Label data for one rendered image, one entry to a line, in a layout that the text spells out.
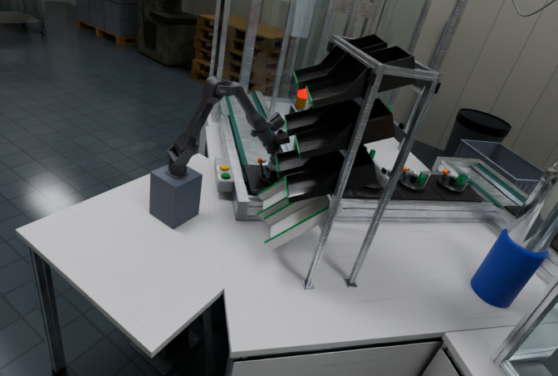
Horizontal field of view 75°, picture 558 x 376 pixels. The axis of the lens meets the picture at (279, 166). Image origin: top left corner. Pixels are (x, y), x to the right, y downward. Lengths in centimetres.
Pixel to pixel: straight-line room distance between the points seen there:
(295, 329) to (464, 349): 57
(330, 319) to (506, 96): 439
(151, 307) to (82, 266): 28
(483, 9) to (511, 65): 74
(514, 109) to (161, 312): 479
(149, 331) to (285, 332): 40
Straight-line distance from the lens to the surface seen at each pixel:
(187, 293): 128
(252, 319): 124
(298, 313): 128
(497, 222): 220
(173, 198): 141
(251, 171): 170
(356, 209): 171
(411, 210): 187
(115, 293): 129
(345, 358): 137
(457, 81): 533
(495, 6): 525
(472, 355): 147
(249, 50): 252
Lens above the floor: 184
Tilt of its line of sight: 29 degrees down
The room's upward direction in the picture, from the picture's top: 13 degrees clockwise
